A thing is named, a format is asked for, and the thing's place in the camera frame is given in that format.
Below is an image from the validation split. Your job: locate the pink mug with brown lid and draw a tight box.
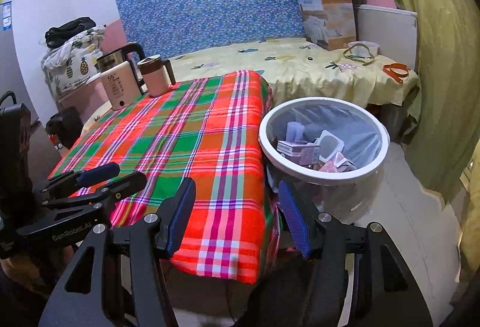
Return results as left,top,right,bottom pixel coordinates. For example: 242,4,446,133
137,54,177,98

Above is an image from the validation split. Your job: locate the yellow pineapple print bed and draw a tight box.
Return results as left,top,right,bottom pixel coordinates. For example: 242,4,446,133
80,38,421,148

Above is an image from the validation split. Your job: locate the white bowl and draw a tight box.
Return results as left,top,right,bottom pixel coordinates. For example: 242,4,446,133
347,40,379,57

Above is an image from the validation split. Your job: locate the yellow-green curtain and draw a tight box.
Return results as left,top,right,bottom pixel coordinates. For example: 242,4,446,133
362,0,480,275

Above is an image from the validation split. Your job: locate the pink storage box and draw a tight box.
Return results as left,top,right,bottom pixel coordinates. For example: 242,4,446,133
56,82,113,121

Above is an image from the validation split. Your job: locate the cardboard bedding box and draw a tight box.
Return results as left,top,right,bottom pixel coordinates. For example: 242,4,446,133
289,0,365,51

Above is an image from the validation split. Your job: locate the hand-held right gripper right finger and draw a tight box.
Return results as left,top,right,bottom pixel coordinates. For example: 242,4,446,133
278,179,434,327

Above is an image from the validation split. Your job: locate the plaid tablecloth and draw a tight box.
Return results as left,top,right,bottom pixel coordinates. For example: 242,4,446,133
47,69,280,284

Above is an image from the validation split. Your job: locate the blue floral headboard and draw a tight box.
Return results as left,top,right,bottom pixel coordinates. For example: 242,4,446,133
114,0,325,58

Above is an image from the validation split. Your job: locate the black bag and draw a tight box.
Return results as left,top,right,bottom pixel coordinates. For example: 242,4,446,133
44,17,96,48

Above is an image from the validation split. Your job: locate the white trash bin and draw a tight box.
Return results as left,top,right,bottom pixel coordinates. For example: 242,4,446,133
259,97,391,226

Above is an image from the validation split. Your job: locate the white board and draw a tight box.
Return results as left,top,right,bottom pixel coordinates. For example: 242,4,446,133
354,4,419,69

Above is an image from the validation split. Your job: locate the steel and pink electric kettle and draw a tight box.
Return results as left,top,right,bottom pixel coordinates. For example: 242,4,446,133
96,42,146,111

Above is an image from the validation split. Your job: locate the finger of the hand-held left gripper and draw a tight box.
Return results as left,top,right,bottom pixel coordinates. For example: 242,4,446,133
41,173,148,210
39,163,121,196

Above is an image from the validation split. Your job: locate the green strap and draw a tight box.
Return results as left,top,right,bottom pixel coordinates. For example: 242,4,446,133
343,42,376,66

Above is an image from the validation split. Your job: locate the white foam fruit net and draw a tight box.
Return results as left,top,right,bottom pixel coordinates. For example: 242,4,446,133
287,121,306,142

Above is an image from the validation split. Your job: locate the purple milk carton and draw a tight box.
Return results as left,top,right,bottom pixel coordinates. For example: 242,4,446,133
277,140,321,166

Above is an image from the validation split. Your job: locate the pineapple print quilt bundle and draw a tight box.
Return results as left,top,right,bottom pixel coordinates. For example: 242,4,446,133
40,25,107,99

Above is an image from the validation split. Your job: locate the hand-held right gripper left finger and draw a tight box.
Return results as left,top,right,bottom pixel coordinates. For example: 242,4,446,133
39,177,197,327

